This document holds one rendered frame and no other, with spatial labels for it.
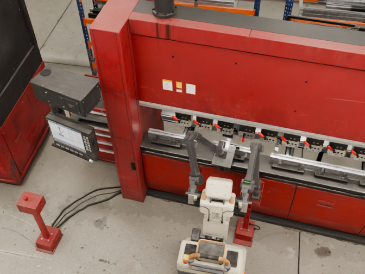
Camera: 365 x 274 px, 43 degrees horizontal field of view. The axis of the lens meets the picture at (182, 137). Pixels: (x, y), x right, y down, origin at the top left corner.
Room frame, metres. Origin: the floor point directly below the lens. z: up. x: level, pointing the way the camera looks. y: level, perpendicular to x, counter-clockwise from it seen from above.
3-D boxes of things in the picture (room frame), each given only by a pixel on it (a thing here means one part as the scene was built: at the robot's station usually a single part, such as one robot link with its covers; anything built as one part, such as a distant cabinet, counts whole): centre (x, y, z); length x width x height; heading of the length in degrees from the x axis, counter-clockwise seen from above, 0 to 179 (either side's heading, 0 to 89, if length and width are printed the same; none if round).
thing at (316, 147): (2.65, -1.17, 1.26); 0.15 x 0.09 x 0.17; 73
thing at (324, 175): (2.53, -1.37, 0.89); 0.30 x 0.05 x 0.03; 73
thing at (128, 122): (3.32, 0.46, 1.15); 0.85 x 0.25 x 2.30; 163
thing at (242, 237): (2.44, -0.63, 0.06); 0.25 x 0.20 x 0.12; 163
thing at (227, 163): (2.73, -0.39, 1.00); 0.26 x 0.18 x 0.01; 163
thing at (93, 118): (2.98, 0.89, 1.18); 0.40 x 0.24 x 0.07; 73
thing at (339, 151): (2.59, -1.36, 1.26); 0.15 x 0.09 x 0.17; 73
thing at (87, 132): (2.64, 0.93, 1.42); 0.45 x 0.12 x 0.36; 62
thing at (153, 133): (3.03, 0.10, 0.92); 0.50 x 0.06 x 0.10; 73
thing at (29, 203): (2.41, 1.43, 0.41); 0.25 x 0.20 x 0.83; 163
